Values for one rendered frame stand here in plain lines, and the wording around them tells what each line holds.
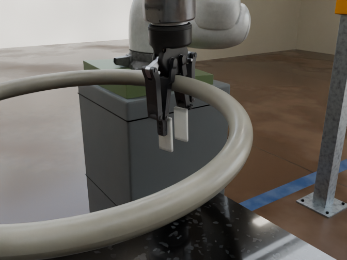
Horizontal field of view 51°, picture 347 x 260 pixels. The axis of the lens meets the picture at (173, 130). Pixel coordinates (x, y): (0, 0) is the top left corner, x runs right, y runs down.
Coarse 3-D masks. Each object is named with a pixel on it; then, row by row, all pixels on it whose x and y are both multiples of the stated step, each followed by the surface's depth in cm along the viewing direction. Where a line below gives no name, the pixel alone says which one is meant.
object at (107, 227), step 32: (0, 96) 64; (224, 96) 55; (224, 160) 38; (160, 192) 33; (192, 192) 33; (0, 224) 30; (32, 224) 29; (64, 224) 29; (96, 224) 29; (128, 224) 30; (160, 224) 32; (0, 256) 28; (32, 256) 28
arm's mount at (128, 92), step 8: (88, 64) 126; (96, 64) 124; (104, 64) 125; (112, 64) 126; (200, 72) 124; (200, 80) 120; (208, 80) 122; (112, 88) 113; (120, 88) 108; (128, 88) 106; (136, 88) 107; (144, 88) 109; (128, 96) 107; (136, 96) 108
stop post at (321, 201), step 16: (336, 48) 173; (336, 64) 174; (336, 80) 176; (336, 96) 178; (336, 112) 180; (336, 128) 181; (336, 144) 184; (320, 160) 193; (336, 160) 189; (320, 176) 195; (336, 176) 194; (320, 192) 197; (320, 208) 196; (336, 208) 196
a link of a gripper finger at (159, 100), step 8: (144, 72) 61; (152, 72) 60; (152, 80) 62; (152, 88) 62; (160, 88) 63; (152, 96) 63; (160, 96) 63; (152, 104) 64; (160, 104) 64; (152, 112) 64; (160, 112) 64; (160, 120) 65
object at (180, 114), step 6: (174, 108) 72; (180, 108) 71; (174, 114) 72; (180, 114) 71; (186, 114) 71; (174, 120) 73; (180, 120) 72; (186, 120) 71; (180, 126) 73; (186, 126) 72; (180, 132) 73; (186, 132) 72; (180, 138) 74; (186, 138) 73
